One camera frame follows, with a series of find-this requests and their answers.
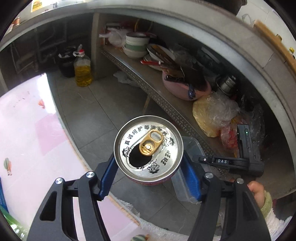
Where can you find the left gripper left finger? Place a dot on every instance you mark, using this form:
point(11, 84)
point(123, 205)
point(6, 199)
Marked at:
point(54, 219)

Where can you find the pink patterned tablecloth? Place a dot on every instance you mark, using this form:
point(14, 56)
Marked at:
point(36, 150)

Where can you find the right hand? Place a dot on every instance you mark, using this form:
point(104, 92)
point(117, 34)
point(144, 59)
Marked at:
point(258, 192)

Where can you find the yellow plastic bag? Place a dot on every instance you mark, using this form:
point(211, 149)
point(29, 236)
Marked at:
point(213, 112)

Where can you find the stacked white green bowls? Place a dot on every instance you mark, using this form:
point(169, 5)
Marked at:
point(136, 44)

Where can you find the cooking oil bottle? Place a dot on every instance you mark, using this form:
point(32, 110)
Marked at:
point(82, 68)

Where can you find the red soda can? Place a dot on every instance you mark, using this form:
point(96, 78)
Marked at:
point(148, 149)

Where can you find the wooden condiment shelf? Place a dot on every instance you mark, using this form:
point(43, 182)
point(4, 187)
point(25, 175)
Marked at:
point(276, 42)

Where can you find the green plastic bottle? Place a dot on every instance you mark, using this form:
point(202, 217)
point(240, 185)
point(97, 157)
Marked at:
point(16, 226)

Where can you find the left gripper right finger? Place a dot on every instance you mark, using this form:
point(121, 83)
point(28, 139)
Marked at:
point(243, 219)

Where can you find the white plastic bag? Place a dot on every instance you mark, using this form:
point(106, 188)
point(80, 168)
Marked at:
point(116, 37)

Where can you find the metal shelf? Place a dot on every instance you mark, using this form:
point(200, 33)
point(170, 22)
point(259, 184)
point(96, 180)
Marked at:
point(150, 81)

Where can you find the blue toothpaste box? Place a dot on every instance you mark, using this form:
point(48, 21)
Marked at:
point(2, 198)

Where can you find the pink pot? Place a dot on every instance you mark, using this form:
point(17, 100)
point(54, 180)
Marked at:
point(181, 90)

